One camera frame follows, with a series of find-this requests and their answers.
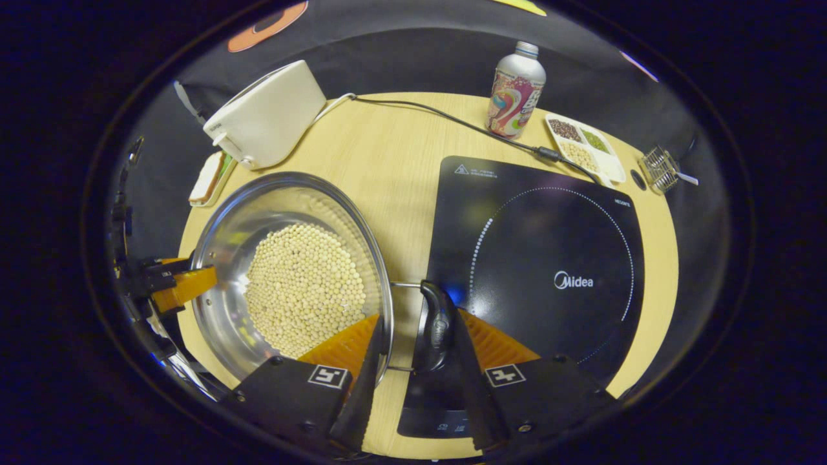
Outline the colourful drink bottle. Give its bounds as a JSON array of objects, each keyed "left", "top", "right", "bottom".
[{"left": 486, "top": 41, "right": 547, "bottom": 140}]

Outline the pile of soybeans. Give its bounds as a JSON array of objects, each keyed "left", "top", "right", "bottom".
[{"left": 244, "top": 223, "right": 368, "bottom": 359}]

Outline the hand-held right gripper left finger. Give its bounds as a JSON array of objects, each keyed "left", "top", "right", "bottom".
[{"left": 220, "top": 315, "right": 386, "bottom": 456}]

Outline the white divided bean tray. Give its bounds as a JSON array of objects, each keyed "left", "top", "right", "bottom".
[{"left": 545, "top": 113, "right": 627, "bottom": 188}]

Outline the steel pot with black handles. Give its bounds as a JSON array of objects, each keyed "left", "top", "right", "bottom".
[{"left": 191, "top": 171, "right": 456, "bottom": 388}]

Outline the white toaster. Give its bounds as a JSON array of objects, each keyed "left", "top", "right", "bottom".
[{"left": 203, "top": 60, "right": 328, "bottom": 171}]

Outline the black power cable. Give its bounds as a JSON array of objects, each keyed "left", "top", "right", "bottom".
[{"left": 352, "top": 95, "right": 605, "bottom": 185}]

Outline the small pale green plate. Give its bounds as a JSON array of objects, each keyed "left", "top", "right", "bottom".
[{"left": 189, "top": 152, "right": 238, "bottom": 207}]

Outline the white toaster cable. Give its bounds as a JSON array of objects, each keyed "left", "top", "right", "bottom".
[{"left": 313, "top": 92, "right": 357, "bottom": 123}]

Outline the wire mesh utensil holder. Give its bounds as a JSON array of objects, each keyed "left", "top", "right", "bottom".
[{"left": 640, "top": 146, "right": 680, "bottom": 194}]

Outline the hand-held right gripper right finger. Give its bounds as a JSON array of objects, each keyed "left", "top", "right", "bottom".
[{"left": 452, "top": 309, "right": 618, "bottom": 453}]

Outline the black induction cooktop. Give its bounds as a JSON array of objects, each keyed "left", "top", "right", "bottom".
[{"left": 396, "top": 155, "right": 647, "bottom": 440}]

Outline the sandwich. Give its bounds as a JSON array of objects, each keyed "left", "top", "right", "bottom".
[{"left": 189, "top": 152, "right": 225, "bottom": 201}]

